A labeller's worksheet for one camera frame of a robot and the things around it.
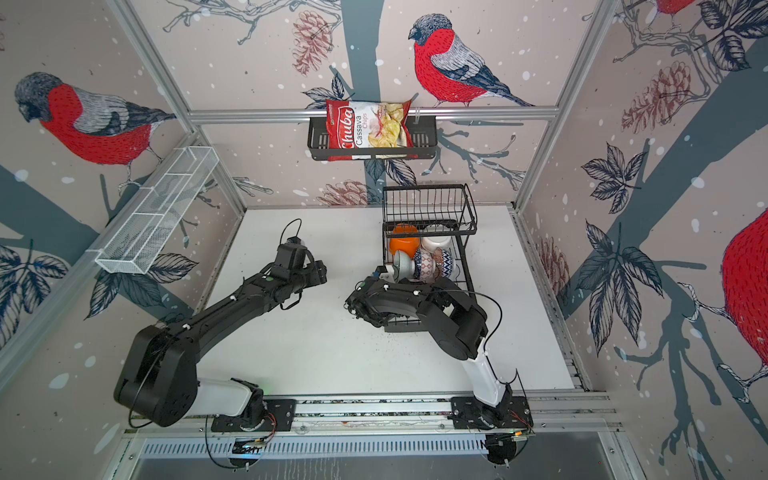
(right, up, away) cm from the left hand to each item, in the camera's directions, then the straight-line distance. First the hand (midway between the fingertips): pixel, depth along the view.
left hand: (316, 269), depth 88 cm
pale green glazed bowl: (+26, +1, +2) cm, 26 cm away
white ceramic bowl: (+36, +7, +13) cm, 39 cm away
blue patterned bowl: (+31, +1, +7) cm, 32 cm away
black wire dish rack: (+36, +18, +5) cm, 41 cm away
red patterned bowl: (+39, +3, +12) cm, 41 cm away
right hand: (+31, -7, -2) cm, 32 cm away
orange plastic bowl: (+28, +7, +12) cm, 32 cm away
